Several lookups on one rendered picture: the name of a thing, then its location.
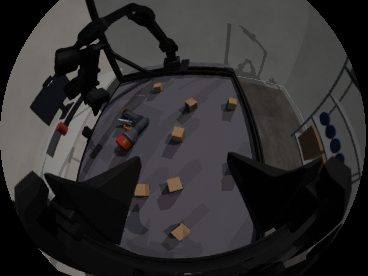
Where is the tan cube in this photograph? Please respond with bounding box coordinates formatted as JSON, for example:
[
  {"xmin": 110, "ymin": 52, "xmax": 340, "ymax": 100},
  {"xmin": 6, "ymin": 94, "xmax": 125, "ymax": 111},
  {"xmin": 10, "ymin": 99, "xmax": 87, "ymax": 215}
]
[
  {"xmin": 185, "ymin": 98, "xmax": 197, "ymax": 112},
  {"xmin": 153, "ymin": 83, "xmax": 162, "ymax": 93},
  {"xmin": 171, "ymin": 127, "xmax": 185, "ymax": 142},
  {"xmin": 167, "ymin": 177, "xmax": 183, "ymax": 192},
  {"xmin": 227, "ymin": 97, "xmax": 237, "ymax": 110},
  {"xmin": 171, "ymin": 223, "xmax": 190, "ymax": 240},
  {"xmin": 135, "ymin": 184, "xmax": 150, "ymax": 196}
]

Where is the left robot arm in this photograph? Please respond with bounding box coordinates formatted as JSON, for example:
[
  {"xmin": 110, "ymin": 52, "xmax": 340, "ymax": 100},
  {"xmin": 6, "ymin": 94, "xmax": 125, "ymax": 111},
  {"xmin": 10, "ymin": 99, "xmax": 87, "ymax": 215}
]
[{"xmin": 54, "ymin": 3, "xmax": 178, "ymax": 100}]

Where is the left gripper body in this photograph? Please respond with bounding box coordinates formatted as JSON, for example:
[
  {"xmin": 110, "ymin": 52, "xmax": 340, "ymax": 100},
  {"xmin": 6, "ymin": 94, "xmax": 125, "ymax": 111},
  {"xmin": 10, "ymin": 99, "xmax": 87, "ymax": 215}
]
[{"xmin": 78, "ymin": 66, "xmax": 110, "ymax": 108}]

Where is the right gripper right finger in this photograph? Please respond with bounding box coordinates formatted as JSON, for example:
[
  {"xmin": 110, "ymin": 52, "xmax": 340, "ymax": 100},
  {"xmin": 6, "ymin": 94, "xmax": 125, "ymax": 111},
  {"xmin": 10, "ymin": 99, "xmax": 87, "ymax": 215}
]
[{"xmin": 227, "ymin": 152, "xmax": 322, "ymax": 236}]

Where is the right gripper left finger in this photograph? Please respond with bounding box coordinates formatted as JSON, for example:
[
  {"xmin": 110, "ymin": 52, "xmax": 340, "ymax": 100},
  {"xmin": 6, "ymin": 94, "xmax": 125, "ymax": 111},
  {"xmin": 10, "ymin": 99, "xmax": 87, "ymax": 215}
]
[{"xmin": 44, "ymin": 156, "xmax": 142, "ymax": 245}]

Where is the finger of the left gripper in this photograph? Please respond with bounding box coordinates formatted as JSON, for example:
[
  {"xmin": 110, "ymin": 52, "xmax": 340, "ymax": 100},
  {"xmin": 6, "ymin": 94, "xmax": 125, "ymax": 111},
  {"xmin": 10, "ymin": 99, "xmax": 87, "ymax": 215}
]
[
  {"xmin": 80, "ymin": 91, "xmax": 89, "ymax": 104},
  {"xmin": 92, "ymin": 105, "xmax": 102, "ymax": 116}
]

